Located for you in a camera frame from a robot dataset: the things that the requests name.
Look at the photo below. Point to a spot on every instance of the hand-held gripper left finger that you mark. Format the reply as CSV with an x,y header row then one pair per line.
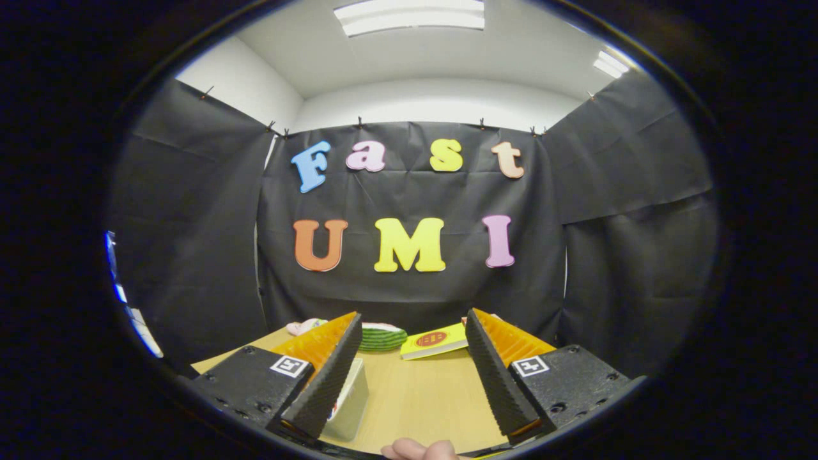
x,y
326,380

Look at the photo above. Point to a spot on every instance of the yellow book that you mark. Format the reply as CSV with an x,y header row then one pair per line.
x,y
434,342

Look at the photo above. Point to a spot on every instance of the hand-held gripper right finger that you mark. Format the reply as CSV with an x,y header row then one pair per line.
x,y
495,377

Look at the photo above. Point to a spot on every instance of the pink green plush toy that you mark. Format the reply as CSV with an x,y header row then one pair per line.
x,y
305,327

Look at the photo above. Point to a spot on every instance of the beige fabric storage box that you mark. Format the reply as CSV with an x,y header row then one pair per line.
x,y
354,409

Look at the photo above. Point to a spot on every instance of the small ceiling light panel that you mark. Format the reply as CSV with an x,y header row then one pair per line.
x,y
610,64

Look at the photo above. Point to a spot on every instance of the black backdrop cloth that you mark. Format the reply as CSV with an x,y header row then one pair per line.
x,y
409,294

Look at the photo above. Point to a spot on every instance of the watermelon slice plush cushion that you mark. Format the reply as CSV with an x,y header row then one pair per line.
x,y
383,337

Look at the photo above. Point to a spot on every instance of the large ceiling light panel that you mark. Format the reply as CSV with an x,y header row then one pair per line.
x,y
409,16

